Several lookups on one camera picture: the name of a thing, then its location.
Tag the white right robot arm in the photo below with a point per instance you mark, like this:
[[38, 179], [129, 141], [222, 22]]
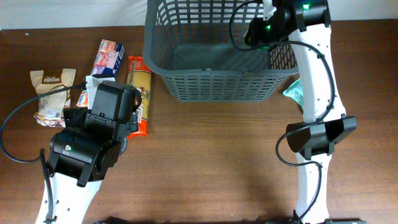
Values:
[[306, 27]]

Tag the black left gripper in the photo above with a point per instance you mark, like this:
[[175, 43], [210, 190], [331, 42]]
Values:
[[76, 118]]

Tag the mint green wipes packet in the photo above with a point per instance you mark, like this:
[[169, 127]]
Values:
[[295, 92]]

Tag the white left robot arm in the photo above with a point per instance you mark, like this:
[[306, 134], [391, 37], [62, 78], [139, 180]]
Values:
[[81, 154]]

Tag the grey plastic basket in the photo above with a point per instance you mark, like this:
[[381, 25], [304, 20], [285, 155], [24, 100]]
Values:
[[191, 45]]

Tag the Kleenex tissue multipack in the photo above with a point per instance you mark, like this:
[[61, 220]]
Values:
[[106, 65]]

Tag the spaghetti packet orange ends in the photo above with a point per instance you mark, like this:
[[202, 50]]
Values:
[[139, 76]]

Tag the beige Panisse snack bag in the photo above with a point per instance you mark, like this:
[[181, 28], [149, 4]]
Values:
[[50, 108]]

